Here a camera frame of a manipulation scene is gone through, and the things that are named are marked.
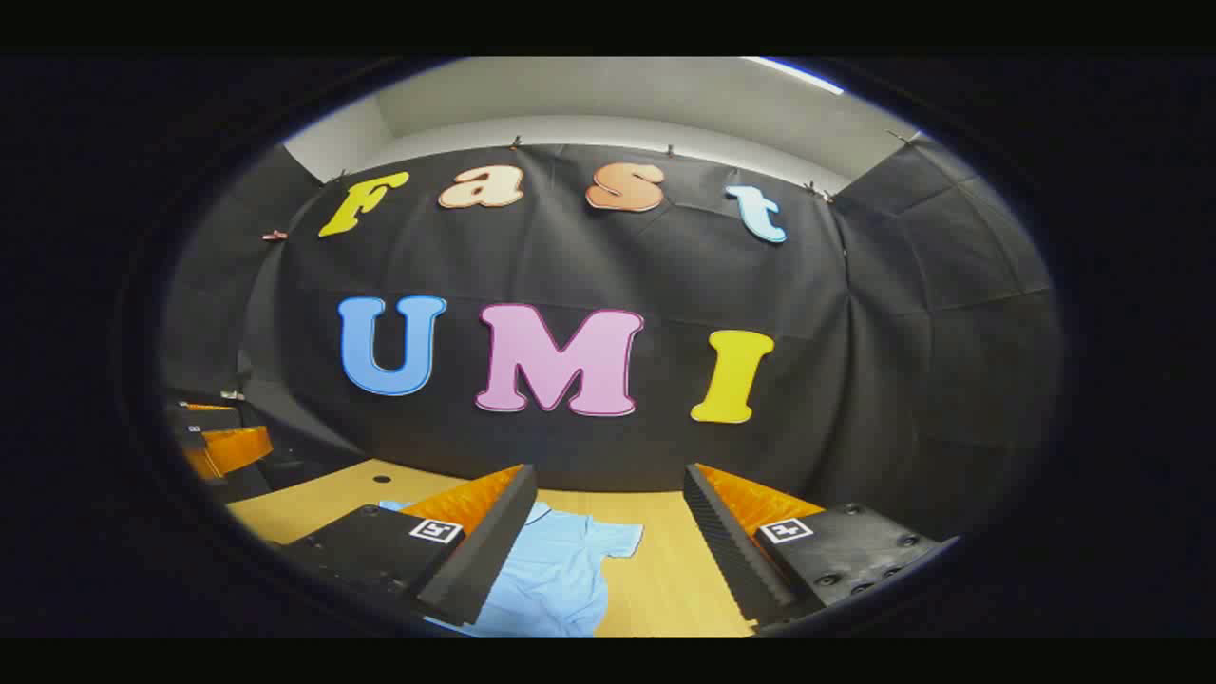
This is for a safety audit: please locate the light blue T-shirt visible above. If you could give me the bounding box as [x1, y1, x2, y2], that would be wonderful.
[378, 499, 645, 637]

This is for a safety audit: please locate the black backdrop cloth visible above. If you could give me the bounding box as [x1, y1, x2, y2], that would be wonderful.
[157, 133, 1065, 542]

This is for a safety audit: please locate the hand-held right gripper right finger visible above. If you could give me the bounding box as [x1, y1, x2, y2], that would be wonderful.
[684, 463, 960, 628]

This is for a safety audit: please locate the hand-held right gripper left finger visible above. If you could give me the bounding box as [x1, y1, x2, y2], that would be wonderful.
[275, 464, 540, 628]

